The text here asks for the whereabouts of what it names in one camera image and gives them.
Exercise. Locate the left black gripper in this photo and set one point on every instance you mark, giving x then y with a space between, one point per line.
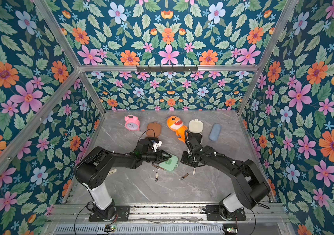
158 156

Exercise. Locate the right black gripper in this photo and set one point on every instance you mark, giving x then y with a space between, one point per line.
191 155

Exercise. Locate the green clipper case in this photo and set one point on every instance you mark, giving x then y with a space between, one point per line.
171 164

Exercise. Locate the brown clipper case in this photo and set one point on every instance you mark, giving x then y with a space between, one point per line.
153 129

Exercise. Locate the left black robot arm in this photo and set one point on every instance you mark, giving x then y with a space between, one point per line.
93 169

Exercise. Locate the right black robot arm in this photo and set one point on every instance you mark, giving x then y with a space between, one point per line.
249 184

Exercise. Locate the brown metal nail clipper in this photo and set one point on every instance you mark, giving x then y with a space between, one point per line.
184 176

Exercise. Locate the cream open clipper case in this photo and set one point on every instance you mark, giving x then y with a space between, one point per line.
195 130

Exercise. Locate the blue closed case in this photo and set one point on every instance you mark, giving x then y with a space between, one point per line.
215 132

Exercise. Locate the orange shark plush toy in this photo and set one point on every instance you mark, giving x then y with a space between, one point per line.
175 124

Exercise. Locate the pink alarm clock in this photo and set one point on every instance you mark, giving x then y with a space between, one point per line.
132 123

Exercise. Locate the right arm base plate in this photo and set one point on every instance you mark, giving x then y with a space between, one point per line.
220 213

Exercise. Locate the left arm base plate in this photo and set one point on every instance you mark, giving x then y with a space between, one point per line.
112 213

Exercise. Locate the white vented cable duct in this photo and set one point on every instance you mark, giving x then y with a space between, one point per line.
140 229

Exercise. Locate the black wall hook rail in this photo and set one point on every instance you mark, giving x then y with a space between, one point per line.
172 68

